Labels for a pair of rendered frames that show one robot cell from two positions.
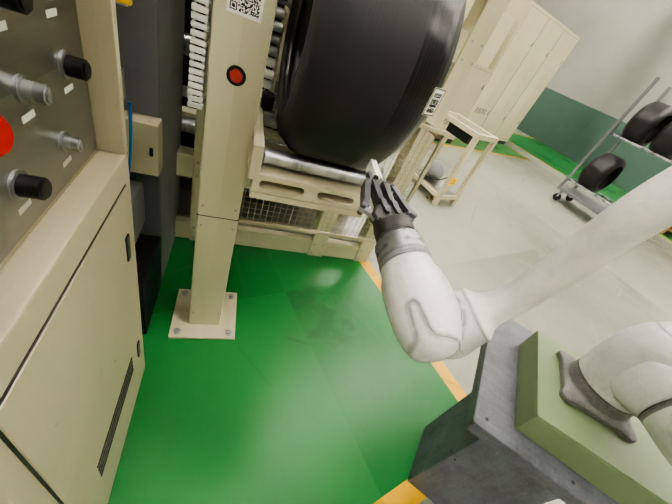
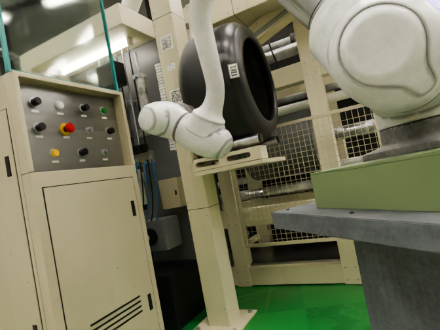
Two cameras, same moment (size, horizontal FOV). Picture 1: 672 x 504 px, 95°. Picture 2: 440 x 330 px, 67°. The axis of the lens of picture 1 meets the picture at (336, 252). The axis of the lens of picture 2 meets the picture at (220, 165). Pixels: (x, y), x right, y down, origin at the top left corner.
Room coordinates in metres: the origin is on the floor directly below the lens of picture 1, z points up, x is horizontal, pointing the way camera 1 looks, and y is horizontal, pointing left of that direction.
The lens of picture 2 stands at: (-0.12, -1.08, 0.76)
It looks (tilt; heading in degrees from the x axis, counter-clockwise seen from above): 2 degrees up; 54
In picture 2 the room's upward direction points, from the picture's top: 11 degrees counter-clockwise
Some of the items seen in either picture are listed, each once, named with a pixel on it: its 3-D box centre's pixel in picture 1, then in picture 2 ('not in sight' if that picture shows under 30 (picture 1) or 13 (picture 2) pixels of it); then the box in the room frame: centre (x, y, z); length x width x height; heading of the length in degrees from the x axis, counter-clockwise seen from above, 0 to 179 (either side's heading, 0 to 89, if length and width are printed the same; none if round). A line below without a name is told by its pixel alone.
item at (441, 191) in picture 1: (446, 159); not in sight; (3.51, -0.66, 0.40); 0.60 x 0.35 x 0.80; 44
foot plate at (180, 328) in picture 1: (206, 312); (224, 319); (0.84, 0.43, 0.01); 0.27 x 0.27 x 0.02; 27
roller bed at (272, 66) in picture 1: (251, 47); not in sight; (1.21, 0.58, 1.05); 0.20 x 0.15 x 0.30; 117
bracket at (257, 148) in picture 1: (256, 132); (207, 152); (0.89, 0.37, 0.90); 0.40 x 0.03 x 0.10; 27
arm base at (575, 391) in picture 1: (598, 382); (429, 133); (0.64, -0.79, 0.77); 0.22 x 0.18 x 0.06; 165
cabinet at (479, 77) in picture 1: (444, 99); not in sight; (6.06, -0.60, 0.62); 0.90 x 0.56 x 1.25; 134
